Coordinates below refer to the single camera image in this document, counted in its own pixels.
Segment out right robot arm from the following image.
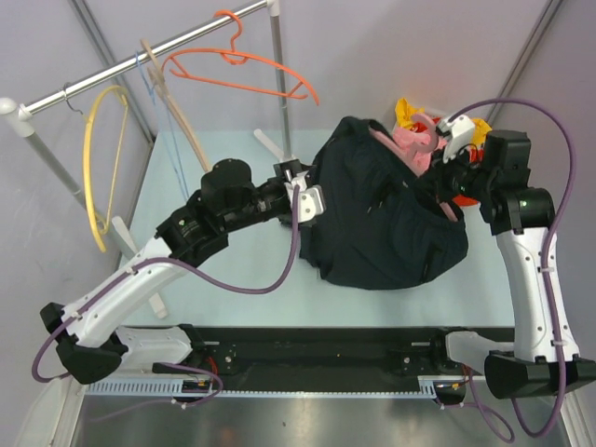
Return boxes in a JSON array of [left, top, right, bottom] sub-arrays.
[[427, 130, 595, 400]]

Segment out pink garment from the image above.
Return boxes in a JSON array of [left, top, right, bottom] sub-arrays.
[[393, 127, 439, 176]]

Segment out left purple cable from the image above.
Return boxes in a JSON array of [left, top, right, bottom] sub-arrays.
[[31, 183, 302, 384]]

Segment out purple cable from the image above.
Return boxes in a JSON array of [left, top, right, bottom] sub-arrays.
[[31, 183, 302, 384], [446, 98, 578, 438]]

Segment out white cable duct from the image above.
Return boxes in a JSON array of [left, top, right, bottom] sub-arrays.
[[86, 376, 467, 400]]

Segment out dark navy shorts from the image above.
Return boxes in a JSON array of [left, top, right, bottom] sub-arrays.
[[300, 116, 468, 291]]

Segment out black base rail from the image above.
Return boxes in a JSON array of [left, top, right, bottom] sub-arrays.
[[152, 324, 513, 392]]

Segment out yellow garment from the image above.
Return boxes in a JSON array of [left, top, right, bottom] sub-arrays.
[[395, 98, 492, 147]]

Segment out orange hanger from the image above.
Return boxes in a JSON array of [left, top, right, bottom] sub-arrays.
[[161, 9, 320, 106]]

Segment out red orange garment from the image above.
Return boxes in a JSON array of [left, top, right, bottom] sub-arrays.
[[410, 121, 483, 208]]

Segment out clothes rack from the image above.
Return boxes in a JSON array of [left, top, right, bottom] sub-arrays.
[[0, 0, 329, 320]]

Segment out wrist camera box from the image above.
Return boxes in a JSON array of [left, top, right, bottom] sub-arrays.
[[436, 115, 476, 163], [294, 185, 326, 224]]

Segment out pink hanger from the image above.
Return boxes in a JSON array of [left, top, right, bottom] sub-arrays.
[[370, 111, 465, 222]]

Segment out beige hanger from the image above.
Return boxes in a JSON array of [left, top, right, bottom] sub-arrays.
[[140, 38, 212, 172]]

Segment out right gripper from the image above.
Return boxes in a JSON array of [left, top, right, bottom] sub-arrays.
[[416, 141, 495, 203]]

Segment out blue wire hanger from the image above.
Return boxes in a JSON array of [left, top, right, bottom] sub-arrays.
[[135, 51, 190, 200]]

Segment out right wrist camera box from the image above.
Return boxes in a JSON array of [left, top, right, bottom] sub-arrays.
[[436, 115, 476, 163]]

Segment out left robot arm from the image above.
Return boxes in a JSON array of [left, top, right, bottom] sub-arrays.
[[32, 158, 325, 385]]

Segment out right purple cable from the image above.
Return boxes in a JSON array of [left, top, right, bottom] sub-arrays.
[[446, 98, 578, 438]]

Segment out yellow hanger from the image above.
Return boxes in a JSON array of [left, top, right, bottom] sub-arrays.
[[82, 85, 129, 253]]

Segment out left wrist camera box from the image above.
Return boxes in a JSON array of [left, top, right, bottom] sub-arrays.
[[294, 185, 326, 224]]

